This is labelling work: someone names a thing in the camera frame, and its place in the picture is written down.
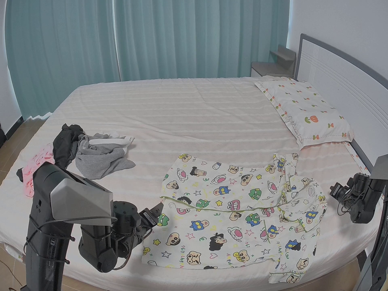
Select blue-green curtain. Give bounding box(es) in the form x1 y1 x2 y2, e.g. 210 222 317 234
114 0 293 81
5 0 122 120

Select pink garment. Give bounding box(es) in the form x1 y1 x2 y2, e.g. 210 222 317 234
22 143 56 198

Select white printed pillow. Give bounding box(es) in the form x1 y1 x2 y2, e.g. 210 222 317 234
254 75 355 150

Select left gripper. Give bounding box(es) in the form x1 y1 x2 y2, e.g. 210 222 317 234
138 208 159 228

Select grey bedside table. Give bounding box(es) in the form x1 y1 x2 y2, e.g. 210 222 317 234
251 44 297 79

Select black garment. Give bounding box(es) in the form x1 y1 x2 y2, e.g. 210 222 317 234
52 123 85 169

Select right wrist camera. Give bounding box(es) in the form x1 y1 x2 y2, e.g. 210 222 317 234
330 184 349 200

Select bed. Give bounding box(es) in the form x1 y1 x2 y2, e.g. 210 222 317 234
0 34 388 284

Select white printed pyjama top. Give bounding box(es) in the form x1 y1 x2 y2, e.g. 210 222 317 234
141 153 329 284

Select black cable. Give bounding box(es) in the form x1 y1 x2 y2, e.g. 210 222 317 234
336 193 356 217
114 228 135 270

